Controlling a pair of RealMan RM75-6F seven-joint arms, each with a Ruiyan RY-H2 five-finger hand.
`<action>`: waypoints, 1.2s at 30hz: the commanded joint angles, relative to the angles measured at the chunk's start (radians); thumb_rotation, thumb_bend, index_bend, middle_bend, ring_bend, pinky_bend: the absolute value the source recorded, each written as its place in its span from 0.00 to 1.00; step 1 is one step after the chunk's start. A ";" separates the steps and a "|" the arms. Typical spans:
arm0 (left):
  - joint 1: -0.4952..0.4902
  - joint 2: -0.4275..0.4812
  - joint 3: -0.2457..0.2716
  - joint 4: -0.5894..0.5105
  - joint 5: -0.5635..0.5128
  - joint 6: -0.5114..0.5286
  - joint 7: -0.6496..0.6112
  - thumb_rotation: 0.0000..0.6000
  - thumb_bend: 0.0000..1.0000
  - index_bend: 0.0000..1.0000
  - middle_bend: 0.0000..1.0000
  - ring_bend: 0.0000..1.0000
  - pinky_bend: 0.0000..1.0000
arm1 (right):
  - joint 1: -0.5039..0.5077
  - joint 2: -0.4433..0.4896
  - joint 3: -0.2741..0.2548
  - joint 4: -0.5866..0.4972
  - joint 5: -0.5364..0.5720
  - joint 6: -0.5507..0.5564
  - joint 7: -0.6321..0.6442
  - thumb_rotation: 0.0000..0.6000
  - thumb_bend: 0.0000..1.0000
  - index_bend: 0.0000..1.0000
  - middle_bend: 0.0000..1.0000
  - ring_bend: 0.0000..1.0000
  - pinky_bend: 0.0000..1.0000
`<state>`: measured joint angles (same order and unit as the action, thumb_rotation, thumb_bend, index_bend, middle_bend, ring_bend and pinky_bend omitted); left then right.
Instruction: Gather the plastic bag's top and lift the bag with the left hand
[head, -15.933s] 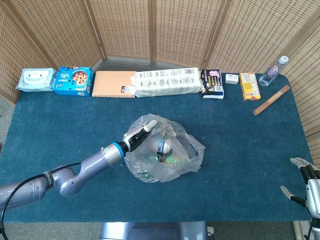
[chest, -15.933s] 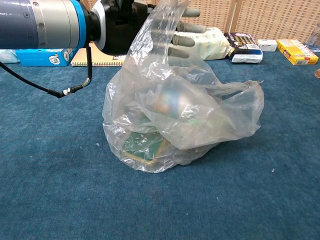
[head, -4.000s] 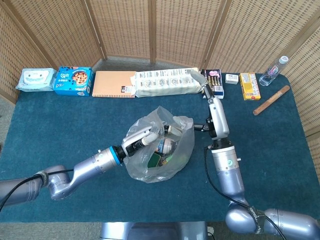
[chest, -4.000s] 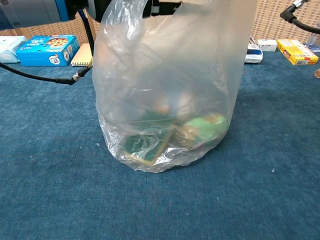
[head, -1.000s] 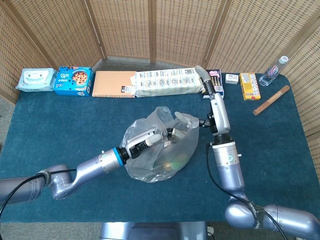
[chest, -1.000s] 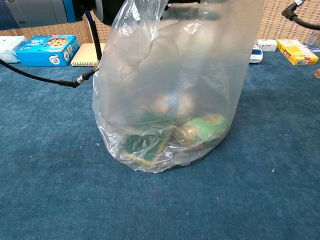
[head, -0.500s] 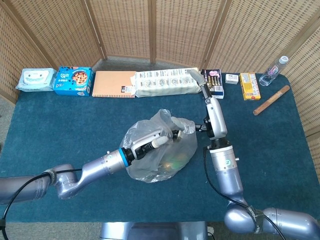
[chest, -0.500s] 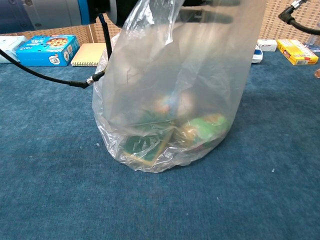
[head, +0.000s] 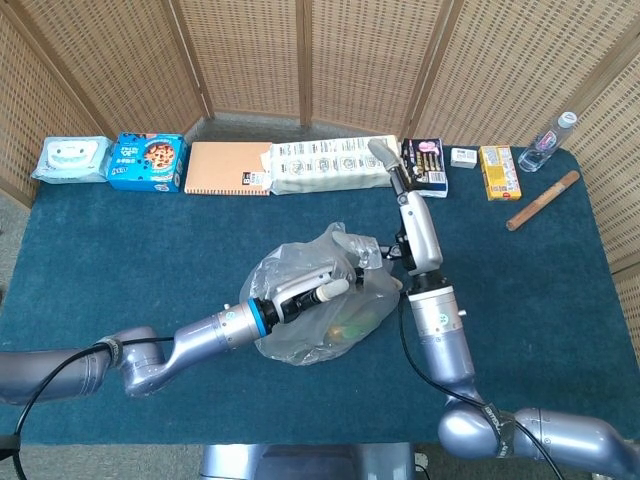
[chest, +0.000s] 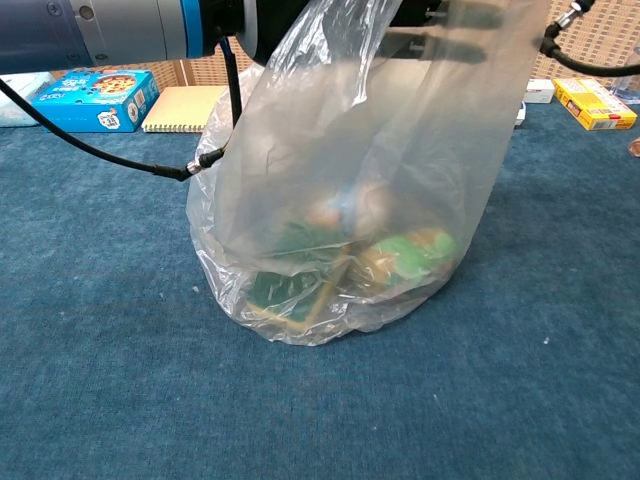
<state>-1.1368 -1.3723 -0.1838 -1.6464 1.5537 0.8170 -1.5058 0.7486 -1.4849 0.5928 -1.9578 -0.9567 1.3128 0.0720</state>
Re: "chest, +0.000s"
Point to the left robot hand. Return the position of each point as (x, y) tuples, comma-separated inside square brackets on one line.
[(225, 20)]

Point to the clear plastic shopping bag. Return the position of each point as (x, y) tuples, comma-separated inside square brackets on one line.
[(350, 150)]

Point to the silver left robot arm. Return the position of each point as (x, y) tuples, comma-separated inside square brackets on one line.
[(100, 30)]

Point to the kraft spiral notebook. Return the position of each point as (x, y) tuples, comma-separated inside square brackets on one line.
[(175, 110)]

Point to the blue cookie box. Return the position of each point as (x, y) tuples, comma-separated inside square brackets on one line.
[(85, 107)]

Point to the light blue wet wipes pack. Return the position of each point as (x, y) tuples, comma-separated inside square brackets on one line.
[(30, 85)]

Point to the jar with colourful label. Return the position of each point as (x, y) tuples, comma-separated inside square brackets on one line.
[(350, 205)]

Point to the dark green box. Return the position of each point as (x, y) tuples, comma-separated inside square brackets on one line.
[(285, 295)]

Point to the light green snack packet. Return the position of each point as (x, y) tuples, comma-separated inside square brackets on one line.
[(410, 255)]

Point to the small white box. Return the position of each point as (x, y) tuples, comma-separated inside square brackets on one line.
[(542, 92)]

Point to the teal carpet table cover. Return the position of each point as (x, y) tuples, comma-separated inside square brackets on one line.
[(100, 350)]

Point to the yellow box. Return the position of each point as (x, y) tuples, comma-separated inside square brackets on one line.
[(592, 105)]

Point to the clear water bottle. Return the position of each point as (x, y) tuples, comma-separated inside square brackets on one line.
[(630, 90)]

